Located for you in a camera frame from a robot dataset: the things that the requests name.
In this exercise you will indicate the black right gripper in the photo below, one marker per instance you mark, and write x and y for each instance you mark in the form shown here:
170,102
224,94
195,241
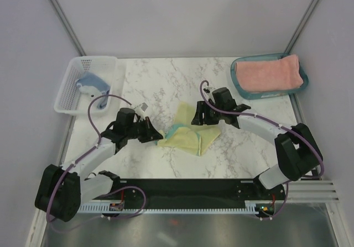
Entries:
202,107

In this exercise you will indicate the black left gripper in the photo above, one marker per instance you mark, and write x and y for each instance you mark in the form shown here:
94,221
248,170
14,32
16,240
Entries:
150,133

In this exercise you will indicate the yellow green towel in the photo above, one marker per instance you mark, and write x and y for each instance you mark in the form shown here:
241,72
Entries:
189,138

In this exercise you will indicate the pink terry towel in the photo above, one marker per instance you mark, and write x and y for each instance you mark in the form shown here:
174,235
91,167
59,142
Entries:
267,76

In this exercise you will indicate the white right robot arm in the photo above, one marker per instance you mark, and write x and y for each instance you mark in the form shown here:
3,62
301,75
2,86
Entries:
296,150

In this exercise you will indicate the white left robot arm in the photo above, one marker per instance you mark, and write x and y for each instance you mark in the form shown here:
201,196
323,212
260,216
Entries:
63,189

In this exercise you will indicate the blue towel in basket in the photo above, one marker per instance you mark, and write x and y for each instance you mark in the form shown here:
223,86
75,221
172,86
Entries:
92,86

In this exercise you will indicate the white plastic basket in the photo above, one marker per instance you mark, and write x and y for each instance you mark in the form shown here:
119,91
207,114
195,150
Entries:
69,100

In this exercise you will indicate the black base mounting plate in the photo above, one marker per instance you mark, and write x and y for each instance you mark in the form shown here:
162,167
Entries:
191,192

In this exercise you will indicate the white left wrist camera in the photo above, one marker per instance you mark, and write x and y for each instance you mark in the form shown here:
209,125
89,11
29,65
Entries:
140,109

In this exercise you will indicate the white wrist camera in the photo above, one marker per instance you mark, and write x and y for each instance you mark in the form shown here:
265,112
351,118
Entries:
140,109
209,94

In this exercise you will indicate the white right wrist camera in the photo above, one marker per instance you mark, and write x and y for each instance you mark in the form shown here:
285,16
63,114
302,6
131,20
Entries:
209,94

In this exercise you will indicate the white slotted cable duct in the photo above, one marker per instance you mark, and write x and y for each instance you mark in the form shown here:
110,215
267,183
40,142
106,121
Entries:
116,207

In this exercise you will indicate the silver aluminium rail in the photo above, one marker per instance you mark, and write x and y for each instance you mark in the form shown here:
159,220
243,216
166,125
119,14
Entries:
312,191

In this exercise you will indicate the left corner frame post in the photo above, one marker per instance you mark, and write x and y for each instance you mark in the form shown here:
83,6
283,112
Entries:
67,26

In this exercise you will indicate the corner frame post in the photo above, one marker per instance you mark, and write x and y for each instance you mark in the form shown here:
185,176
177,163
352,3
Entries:
67,26
302,24

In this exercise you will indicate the right corner frame post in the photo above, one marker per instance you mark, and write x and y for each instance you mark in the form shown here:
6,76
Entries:
302,24

